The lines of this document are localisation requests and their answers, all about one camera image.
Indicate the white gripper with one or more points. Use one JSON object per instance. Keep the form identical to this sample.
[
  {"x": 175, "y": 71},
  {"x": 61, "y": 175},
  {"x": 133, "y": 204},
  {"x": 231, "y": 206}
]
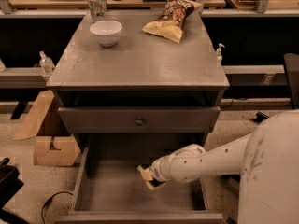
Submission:
[{"x": 159, "y": 171}]

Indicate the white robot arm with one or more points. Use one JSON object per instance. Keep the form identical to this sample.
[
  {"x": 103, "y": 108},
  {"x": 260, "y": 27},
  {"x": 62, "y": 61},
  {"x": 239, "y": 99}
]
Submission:
[{"x": 267, "y": 161}]

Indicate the open grey bottom drawer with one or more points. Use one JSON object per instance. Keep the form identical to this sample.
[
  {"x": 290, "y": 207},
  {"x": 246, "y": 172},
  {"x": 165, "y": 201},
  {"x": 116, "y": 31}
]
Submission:
[{"x": 110, "y": 190}]

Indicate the closed grey drawer with knob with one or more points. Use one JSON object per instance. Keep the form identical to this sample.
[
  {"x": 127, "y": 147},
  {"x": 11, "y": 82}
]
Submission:
[{"x": 139, "y": 119}]

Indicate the grey wooden drawer cabinet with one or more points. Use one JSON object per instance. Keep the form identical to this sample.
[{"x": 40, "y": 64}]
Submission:
[{"x": 141, "y": 70}]

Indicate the cardboard box on floor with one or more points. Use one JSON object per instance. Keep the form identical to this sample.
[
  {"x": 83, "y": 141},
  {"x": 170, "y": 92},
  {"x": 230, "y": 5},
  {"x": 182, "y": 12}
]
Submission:
[{"x": 53, "y": 145}]

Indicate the black equipment at left edge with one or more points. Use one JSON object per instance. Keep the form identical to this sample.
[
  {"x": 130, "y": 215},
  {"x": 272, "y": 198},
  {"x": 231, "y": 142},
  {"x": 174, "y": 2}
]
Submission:
[{"x": 9, "y": 186}]

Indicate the small white pump bottle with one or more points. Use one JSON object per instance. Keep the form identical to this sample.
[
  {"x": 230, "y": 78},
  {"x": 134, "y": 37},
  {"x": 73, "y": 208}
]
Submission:
[{"x": 219, "y": 53}]

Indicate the white ceramic bowl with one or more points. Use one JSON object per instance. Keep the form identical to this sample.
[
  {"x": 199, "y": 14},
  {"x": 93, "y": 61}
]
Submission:
[{"x": 106, "y": 33}]

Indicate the clear plastic bottle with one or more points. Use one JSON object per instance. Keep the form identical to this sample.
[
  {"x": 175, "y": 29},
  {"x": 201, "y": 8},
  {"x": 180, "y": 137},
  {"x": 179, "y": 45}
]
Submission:
[{"x": 46, "y": 63}]

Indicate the yellow chip bag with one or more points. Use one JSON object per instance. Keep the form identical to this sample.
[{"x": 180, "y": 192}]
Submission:
[{"x": 170, "y": 24}]

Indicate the silver soda can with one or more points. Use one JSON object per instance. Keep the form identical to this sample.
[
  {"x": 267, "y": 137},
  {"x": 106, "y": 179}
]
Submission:
[{"x": 96, "y": 9}]

